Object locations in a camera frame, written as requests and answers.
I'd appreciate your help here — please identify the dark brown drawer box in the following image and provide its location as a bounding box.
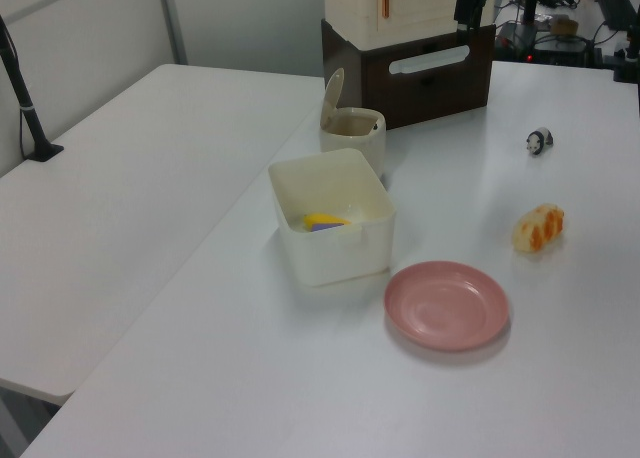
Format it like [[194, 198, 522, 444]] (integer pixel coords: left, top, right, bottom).
[[320, 18, 496, 132]]

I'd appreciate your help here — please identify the black camera pole with clamp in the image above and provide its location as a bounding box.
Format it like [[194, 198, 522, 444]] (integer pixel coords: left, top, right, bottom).
[[0, 13, 65, 164]]

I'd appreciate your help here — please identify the cream toy fridge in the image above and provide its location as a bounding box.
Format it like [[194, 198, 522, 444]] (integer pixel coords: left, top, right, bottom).
[[323, 0, 496, 49]]

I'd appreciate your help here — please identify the panda figurine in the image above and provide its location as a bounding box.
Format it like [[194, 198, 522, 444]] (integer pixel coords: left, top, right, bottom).
[[525, 126, 555, 158]]

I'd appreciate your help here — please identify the small cardboard box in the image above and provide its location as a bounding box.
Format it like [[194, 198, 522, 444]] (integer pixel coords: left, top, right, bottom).
[[548, 17, 580, 37]]

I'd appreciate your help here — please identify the toy bread loaf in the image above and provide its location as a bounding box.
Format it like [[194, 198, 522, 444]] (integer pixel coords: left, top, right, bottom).
[[512, 202, 566, 254]]

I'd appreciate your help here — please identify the black upright stand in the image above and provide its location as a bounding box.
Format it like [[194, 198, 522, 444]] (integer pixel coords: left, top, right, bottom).
[[518, 0, 542, 32]]

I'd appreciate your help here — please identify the cream plastic storage box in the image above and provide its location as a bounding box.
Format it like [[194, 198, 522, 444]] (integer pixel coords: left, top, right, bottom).
[[267, 147, 397, 287]]

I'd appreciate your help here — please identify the cream trash can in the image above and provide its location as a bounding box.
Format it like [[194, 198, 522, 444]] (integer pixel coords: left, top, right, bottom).
[[319, 106, 387, 179]]

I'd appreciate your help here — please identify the black stand with clamp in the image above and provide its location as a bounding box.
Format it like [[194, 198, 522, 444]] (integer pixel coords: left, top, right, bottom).
[[610, 22, 640, 84]]

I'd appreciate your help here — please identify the pink plate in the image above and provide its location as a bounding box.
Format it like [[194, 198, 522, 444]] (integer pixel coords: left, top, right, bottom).
[[383, 260, 511, 353]]

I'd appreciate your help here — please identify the black electronics box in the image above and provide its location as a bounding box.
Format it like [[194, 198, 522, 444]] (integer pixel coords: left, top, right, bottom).
[[530, 37, 589, 67]]

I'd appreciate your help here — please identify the cream trash can lid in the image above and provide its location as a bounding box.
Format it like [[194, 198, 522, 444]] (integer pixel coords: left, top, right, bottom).
[[320, 67, 346, 128]]

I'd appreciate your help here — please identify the yellow toy banana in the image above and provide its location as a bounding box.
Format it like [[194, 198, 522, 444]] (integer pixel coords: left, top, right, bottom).
[[303, 212, 353, 228]]

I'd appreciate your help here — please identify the white drawer handle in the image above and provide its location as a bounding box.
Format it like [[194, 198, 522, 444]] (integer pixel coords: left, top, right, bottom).
[[388, 45, 472, 75]]

